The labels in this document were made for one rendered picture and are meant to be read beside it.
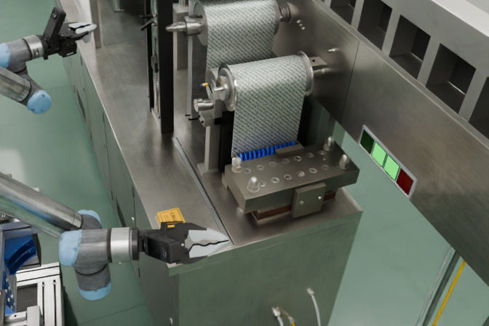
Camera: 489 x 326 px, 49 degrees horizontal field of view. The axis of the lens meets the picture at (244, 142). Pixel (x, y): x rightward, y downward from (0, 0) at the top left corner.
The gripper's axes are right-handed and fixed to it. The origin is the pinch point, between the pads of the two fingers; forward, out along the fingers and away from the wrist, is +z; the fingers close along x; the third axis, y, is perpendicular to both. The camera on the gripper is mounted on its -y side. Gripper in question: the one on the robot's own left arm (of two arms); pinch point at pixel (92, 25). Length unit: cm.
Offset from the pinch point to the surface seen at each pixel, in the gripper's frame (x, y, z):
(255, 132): 69, 4, 17
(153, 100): 20.5, 25.7, 13.1
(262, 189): 85, 9, 6
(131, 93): 5.5, 33.1, 13.0
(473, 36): 112, -56, 26
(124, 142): 30.3, 29.8, -6.3
